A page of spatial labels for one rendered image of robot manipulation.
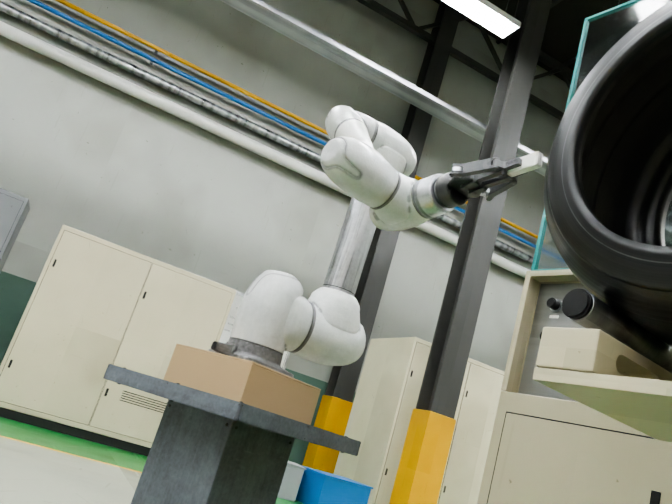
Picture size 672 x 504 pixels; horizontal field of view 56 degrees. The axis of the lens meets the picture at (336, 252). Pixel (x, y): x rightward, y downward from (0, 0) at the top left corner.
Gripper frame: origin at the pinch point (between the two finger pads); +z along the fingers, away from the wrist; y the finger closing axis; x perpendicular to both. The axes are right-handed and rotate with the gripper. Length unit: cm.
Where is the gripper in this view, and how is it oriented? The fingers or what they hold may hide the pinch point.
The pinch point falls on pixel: (524, 164)
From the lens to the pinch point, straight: 129.7
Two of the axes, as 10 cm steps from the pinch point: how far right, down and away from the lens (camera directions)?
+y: 7.5, 3.9, 5.3
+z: 6.3, -2.0, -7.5
